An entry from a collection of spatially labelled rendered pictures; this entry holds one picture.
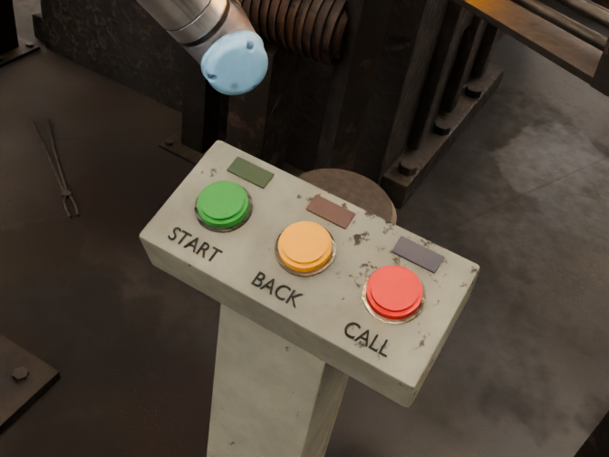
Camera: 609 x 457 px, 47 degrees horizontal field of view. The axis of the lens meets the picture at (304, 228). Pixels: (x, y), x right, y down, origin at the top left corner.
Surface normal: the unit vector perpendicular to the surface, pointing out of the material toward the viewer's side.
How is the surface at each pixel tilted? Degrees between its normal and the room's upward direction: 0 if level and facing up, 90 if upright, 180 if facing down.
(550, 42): 6
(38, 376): 0
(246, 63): 91
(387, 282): 20
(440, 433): 0
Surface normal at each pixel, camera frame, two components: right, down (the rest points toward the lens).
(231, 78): 0.32, 0.68
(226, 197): -0.04, -0.51
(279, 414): -0.50, 0.53
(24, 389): 0.14, -0.73
